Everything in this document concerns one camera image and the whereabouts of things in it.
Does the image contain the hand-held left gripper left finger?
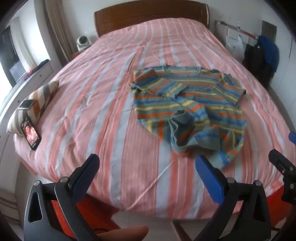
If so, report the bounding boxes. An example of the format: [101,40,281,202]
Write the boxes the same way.
[23,153,102,241]

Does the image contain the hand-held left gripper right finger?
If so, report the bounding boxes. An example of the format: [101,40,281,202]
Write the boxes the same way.
[195,155,271,241]

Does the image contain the striped knit shirt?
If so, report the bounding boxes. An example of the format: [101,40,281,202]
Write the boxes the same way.
[129,65,247,171]

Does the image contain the orange bed skirt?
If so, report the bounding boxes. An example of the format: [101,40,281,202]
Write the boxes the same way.
[50,193,121,233]

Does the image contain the pink striped bedsheet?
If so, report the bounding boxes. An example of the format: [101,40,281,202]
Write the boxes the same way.
[14,19,296,219]

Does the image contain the black smartphone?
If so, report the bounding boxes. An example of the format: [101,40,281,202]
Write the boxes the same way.
[20,116,42,151]

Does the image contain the chevron striped pillow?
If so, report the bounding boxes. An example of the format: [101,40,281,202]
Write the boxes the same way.
[6,80,60,135]

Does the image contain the blue garment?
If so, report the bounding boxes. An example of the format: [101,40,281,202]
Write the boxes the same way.
[257,35,280,73]

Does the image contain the silver smartphone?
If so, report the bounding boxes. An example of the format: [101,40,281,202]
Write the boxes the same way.
[18,99,35,110]

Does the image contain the white plastic bag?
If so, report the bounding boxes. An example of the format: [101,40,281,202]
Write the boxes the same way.
[225,35,243,61]

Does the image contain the beige curtain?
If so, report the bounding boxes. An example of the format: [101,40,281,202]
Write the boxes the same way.
[45,0,77,67]

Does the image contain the wooden headboard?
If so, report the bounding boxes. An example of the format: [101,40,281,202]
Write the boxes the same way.
[94,0,210,37]

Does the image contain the metal clothes rail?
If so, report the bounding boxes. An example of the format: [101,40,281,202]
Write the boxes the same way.
[215,20,259,40]

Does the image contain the white security camera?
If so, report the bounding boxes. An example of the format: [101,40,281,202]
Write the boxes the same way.
[76,36,90,50]

